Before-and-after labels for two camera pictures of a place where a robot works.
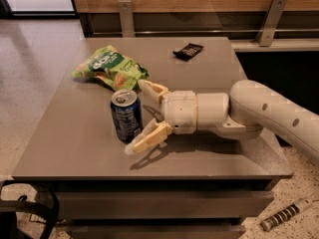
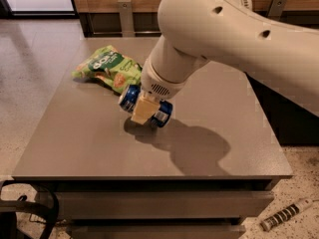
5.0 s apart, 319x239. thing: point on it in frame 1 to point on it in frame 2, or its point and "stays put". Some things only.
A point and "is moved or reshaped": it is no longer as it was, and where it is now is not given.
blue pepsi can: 127,112 is moved or reshaped
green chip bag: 113,68 stays put
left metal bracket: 127,18 stays put
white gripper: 180,110 to 159,82
